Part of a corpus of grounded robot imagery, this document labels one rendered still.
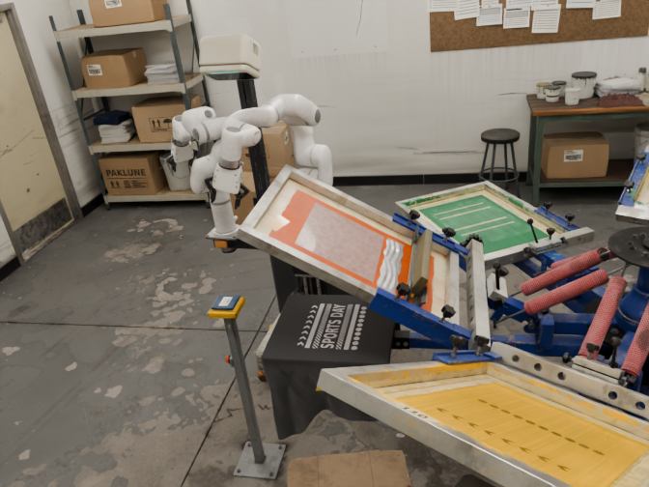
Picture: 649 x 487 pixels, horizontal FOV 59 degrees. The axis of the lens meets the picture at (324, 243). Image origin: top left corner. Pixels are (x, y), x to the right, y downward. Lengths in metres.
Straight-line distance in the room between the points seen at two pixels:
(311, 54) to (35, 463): 4.15
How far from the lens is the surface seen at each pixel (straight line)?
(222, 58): 2.31
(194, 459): 3.28
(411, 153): 5.98
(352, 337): 2.24
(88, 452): 3.56
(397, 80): 5.79
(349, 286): 1.85
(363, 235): 2.20
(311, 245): 1.99
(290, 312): 2.43
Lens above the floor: 2.29
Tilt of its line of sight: 27 degrees down
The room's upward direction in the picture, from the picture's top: 7 degrees counter-clockwise
